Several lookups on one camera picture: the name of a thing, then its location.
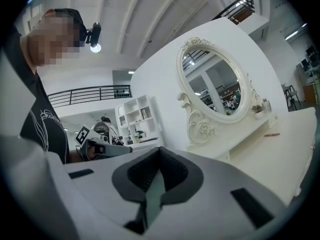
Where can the small potted plant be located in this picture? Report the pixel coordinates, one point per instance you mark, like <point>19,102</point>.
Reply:
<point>257,112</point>

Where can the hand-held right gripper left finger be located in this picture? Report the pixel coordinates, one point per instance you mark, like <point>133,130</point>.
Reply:
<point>100,196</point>

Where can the person's black printed t-shirt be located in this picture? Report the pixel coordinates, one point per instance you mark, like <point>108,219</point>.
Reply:
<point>37,109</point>

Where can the row of desks with monitors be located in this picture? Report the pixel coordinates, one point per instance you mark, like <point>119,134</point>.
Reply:
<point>310,56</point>

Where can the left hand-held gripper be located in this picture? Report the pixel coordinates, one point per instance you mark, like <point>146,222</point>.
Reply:
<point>93,136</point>

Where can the oval white-framed mirror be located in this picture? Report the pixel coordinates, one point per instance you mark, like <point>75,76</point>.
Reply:
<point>212,84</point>

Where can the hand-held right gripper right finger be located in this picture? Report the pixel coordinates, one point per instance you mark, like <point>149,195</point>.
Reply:
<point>212,209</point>

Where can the white jar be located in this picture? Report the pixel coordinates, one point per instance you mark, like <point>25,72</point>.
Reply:
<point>267,106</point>

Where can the white shelf unit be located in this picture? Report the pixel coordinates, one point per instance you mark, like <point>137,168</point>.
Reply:
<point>140,119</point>

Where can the person's head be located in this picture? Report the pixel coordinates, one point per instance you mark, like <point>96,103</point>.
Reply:
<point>50,39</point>

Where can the black head-mounted camera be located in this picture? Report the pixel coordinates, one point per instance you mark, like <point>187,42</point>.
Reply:
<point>93,35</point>

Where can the black metal railing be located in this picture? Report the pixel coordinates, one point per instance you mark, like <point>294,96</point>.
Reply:
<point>87,94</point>
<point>240,6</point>

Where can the white ornate dressing table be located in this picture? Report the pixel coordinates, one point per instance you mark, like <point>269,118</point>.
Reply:
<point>275,159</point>

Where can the grey chair with black legs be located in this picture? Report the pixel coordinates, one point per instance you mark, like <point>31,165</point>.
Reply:
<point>291,92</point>

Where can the person's left forearm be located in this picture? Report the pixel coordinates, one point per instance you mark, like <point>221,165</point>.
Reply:
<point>76,156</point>

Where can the slim brown pen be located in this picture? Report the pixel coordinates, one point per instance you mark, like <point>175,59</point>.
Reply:
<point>272,134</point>

